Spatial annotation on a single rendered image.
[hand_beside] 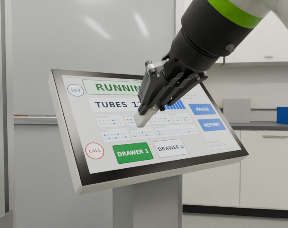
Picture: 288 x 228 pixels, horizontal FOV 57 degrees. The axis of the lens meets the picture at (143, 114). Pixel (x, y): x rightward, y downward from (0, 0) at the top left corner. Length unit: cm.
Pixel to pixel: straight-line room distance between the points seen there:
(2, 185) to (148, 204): 46
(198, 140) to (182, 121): 7
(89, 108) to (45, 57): 94
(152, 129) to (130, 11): 88
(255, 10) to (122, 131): 39
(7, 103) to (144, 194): 47
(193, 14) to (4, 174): 32
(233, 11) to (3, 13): 28
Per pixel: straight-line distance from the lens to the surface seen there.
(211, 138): 78
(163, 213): 80
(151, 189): 75
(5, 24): 39
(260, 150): 275
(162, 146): 65
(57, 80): 66
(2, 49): 38
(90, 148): 56
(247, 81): 341
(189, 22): 39
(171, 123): 72
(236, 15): 36
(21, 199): 169
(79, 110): 62
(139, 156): 60
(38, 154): 157
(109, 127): 61
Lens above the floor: 111
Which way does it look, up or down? 2 degrees down
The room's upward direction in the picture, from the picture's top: straight up
